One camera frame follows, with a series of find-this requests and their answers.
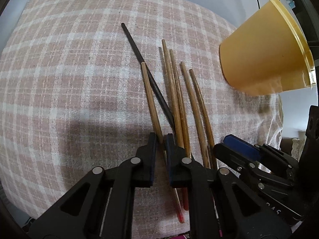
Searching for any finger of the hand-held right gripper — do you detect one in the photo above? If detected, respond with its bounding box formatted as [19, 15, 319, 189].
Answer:
[223, 134, 299, 183]
[213, 143, 292, 192]

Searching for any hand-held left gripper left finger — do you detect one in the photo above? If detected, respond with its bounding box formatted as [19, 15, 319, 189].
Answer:
[29, 132, 158, 239]

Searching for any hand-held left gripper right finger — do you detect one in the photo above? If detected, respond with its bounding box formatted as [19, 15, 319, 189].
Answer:
[164, 133, 293, 239]

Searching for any brown red-tipped chopstick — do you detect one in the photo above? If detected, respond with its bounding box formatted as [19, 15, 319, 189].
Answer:
[140, 62, 185, 224]

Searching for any bunch of wooden chopsticks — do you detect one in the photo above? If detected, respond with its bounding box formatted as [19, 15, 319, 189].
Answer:
[159, 39, 218, 224]

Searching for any yellow plastic container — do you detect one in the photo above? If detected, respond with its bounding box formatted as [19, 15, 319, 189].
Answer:
[219, 0, 315, 97]

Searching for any black chopstick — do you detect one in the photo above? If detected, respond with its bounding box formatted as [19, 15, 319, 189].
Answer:
[121, 23, 175, 132]

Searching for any beige striped cloth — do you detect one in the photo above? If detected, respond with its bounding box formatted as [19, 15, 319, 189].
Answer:
[257, 93, 285, 152]

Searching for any pink checked tablecloth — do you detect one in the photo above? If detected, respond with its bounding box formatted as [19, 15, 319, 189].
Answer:
[0, 0, 285, 238]

